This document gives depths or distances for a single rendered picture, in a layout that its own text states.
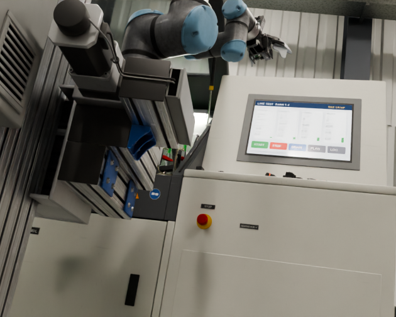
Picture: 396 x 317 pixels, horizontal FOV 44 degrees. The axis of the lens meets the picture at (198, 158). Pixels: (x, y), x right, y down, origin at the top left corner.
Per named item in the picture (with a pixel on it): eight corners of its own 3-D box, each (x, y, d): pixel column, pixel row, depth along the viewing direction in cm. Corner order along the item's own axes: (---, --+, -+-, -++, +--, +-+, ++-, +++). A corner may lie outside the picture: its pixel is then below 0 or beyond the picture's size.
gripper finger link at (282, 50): (291, 64, 177) (269, 57, 174) (290, 50, 179) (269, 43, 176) (296, 60, 174) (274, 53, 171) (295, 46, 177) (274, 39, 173)
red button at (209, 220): (193, 226, 158) (195, 210, 160) (195, 228, 162) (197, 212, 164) (208, 227, 157) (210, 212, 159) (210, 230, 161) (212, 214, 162)
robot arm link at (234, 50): (217, 66, 160) (222, 38, 164) (248, 61, 154) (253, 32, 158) (205, 54, 154) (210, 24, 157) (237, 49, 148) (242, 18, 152)
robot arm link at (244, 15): (217, 19, 154) (221, -3, 157) (232, 38, 163) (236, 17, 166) (240, 15, 150) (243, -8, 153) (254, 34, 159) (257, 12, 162)
